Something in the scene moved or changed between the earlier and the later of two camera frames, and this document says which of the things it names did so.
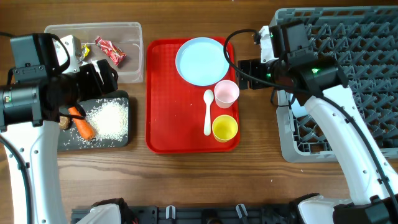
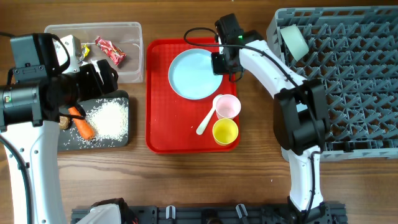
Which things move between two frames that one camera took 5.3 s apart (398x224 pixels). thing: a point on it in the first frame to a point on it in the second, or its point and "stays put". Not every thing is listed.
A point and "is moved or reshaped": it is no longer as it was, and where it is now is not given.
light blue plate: (202, 61) is moved or reshaped
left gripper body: (86, 84) stays put
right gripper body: (268, 71) to (221, 66)
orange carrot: (83, 126) stays put
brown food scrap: (64, 122) stays put
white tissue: (94, 63) stays put
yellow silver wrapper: (85, 51) stays put
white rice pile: (109, 119) stays put
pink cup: (226, 93) to (227, 106)
